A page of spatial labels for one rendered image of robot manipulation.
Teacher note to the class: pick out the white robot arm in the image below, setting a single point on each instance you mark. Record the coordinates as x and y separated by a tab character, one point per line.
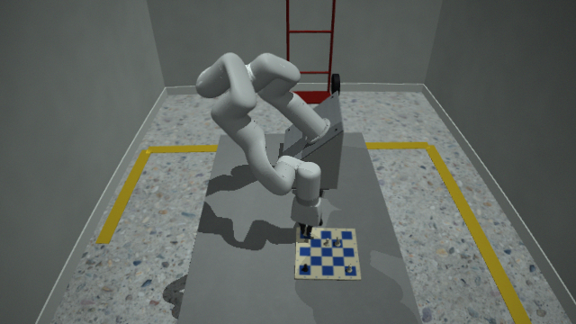
271	76

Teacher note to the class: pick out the cream and blue checkered game board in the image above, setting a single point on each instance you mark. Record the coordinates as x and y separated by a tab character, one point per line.
327	262

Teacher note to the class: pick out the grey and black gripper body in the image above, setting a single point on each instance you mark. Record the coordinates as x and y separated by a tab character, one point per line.
308	215

